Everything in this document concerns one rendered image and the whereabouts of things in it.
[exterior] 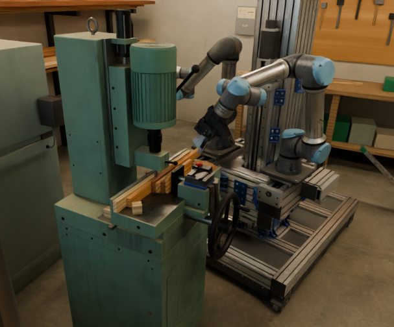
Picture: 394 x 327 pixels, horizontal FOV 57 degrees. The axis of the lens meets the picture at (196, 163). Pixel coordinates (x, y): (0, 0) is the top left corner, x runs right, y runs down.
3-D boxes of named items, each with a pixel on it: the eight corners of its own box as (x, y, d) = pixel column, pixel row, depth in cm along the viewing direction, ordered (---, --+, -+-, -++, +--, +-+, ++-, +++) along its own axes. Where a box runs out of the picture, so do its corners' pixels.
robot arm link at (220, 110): (237, 108, 142) (230, 113, 136) (232, 117, 145) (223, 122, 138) (223, 96, 144) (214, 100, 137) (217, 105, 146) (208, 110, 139)
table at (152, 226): (176, 248, 133) (176, 234, 130) (110, 224, 145) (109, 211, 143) (238, 181, 182) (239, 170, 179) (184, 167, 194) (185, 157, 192)
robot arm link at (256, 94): (250, 84, 151) (232, 81, 144) (270, 90, 143) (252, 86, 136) (245, 103, 153) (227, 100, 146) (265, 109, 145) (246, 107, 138)
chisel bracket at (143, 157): (161, 175, 153) (160, 157, 150) (134, 167, 159) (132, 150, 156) (170, 169, 159) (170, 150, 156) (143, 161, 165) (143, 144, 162)
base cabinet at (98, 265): (162, 379, 174) (161, 263, 145) (72, 331, 198) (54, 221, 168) (204, 314, 211) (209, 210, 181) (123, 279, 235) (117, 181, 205)
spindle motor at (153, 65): (161, 133, 139) (160, 48, 126) (124, 125, 146) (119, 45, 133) (184, 121, 153) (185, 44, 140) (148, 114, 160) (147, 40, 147)
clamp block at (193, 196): (204, 211, 150) (206, 193, 146) (176, 203, 156) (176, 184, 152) (219, 196, 162) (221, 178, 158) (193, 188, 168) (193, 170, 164)
